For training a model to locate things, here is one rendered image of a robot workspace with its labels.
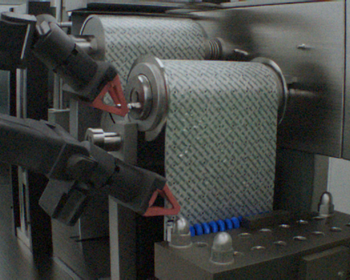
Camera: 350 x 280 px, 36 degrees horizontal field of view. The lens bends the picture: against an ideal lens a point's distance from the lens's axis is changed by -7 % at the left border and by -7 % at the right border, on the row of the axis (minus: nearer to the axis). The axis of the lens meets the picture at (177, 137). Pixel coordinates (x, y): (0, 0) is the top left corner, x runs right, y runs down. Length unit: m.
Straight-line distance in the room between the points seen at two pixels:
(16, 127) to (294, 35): 0.64
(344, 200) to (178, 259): 3.41
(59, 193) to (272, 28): 0.59
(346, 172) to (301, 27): 3.08
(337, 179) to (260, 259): 3.41
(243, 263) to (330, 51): 0.46
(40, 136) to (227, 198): 0.40
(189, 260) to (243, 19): 0.63
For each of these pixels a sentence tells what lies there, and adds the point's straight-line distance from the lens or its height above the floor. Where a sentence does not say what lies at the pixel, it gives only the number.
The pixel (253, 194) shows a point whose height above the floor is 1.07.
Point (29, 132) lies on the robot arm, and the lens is 0.72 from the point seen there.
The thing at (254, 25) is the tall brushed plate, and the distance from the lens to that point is 1.24.
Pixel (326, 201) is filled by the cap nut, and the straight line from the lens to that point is 1.07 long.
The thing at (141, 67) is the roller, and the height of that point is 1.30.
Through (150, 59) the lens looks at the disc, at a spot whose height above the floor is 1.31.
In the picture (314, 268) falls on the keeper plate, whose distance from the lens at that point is 0.88.
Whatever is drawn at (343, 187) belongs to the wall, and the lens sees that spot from 4.19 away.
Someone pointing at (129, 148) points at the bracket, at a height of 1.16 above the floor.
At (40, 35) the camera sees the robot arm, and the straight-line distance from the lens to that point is 0.85.
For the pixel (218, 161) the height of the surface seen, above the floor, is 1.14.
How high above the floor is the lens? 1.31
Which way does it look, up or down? 8 degrees down
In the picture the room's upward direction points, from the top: 1 degrees clockwise
